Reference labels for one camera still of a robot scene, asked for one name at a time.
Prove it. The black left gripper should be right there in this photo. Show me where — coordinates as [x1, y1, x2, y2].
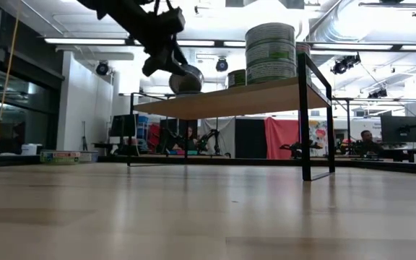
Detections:
[142, 34, 190, 77]

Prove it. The silver can blue label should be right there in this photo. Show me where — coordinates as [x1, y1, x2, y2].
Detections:
[168, 64, 205, 96]

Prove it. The gold can green label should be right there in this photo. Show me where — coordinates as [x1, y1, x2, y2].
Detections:
[227, 69, 247, 88]

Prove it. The blue bin stack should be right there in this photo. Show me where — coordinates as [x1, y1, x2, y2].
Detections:
[136, 115, 150, 140]

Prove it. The round black ceiling lamp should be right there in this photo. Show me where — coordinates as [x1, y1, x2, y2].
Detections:
[214, 57, 230, 73]
[95, 61, 111, 77]

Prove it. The black background panel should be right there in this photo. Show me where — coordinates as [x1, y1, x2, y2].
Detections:
[159, 118, 199, 155]

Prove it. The red background bin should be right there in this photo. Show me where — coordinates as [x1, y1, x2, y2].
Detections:
[147, 123, 160, 146]

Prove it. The person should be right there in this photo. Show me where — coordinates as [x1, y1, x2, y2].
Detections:
[183, 126, 199, 152]
[358, 129, 385, 157]

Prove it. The grey curtain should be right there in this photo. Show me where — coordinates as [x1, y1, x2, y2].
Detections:
[199, 116, 236, 157]

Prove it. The black monitor on desk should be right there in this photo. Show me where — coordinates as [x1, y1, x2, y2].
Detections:
[110, 113, 139, 138]

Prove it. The long ceiling light bar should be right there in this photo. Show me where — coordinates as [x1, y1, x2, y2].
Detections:
[43, 36, 416, 52]

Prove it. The black curtain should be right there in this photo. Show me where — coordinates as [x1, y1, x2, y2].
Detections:
[234, 118, 267, 160]

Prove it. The red curtain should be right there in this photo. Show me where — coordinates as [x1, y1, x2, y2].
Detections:
[264, 117, 300, 160]

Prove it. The colourful patterned banner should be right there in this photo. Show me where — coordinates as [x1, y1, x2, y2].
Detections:
[309, 119, 329, 145]

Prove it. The white box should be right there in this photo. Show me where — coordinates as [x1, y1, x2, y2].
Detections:
[20, 143, 43, 156]

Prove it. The black ceiling spotlight cluster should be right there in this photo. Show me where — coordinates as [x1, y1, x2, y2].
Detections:
[330, 53, 363, 76]
[366, 86, 389, 100]

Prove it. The black background monitor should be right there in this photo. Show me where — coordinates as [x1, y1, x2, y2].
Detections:
[380, 115, 416, 144]

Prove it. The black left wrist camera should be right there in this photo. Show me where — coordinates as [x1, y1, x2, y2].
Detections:
[157, 6, 186, 36]

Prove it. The wooden shelf black metal frame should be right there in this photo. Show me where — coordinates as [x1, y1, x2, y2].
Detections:
[126, 52, 336, 182]

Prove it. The black aluminium rig frame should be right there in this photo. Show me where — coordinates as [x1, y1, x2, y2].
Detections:
[0, 153, 416, 178]

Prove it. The black background gantry frame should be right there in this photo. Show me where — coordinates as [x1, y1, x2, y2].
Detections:
[332, 95, 397, 145]

